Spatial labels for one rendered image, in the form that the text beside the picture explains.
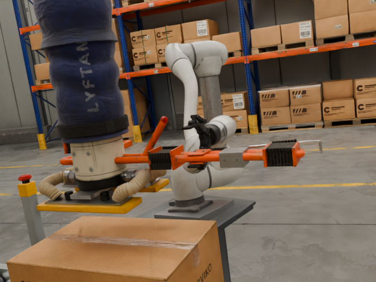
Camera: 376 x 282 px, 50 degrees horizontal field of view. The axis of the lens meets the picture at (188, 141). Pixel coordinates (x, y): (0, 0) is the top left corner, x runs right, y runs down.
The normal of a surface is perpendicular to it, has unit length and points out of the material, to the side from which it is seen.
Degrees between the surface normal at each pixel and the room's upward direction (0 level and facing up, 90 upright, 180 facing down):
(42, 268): 90
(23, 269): 90
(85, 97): 75
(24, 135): 90
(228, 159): 90
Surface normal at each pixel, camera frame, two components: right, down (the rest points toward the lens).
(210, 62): 0.33, 0.22
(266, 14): -0.32, 0.21
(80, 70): 0.11, -0.15
